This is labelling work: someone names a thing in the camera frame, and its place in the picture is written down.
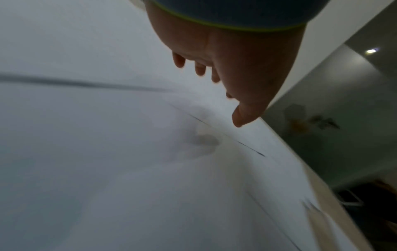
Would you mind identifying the blurred white and orange ornament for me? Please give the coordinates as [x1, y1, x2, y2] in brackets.
[285, 104, 340, 136]

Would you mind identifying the person's left hand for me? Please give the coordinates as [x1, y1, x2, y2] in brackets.
[145, 3, 307, 128]

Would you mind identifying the white sheet with dark lines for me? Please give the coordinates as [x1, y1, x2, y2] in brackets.
[0, 0, 366, 251]

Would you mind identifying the blue wrist strap green edge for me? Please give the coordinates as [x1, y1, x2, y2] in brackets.
[143, 0, 327, 33]

